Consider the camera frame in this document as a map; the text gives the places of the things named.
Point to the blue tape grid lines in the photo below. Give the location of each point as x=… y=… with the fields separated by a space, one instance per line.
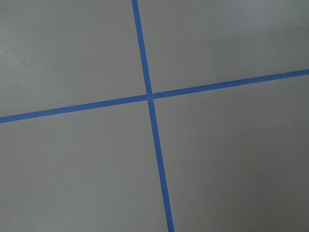
x=154 y=115

